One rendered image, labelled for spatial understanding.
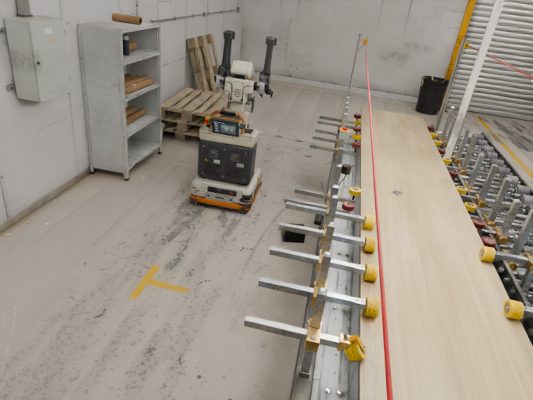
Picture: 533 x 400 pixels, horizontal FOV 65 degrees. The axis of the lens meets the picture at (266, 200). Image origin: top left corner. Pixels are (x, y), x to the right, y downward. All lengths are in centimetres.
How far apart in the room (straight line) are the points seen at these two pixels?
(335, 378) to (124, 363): 135
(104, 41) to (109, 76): 32
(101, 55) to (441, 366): 388
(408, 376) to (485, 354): 38
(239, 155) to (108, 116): 146
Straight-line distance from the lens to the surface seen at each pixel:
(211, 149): 409
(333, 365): 204
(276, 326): 165
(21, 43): 382
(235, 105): 430
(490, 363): 194
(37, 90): 385
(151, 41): 524
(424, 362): 180
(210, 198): 421
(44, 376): 285
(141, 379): 272
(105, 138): 476
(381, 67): 1029
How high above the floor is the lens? 211
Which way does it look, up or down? 28 degrees down
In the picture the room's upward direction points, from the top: 7 degrees clockwise
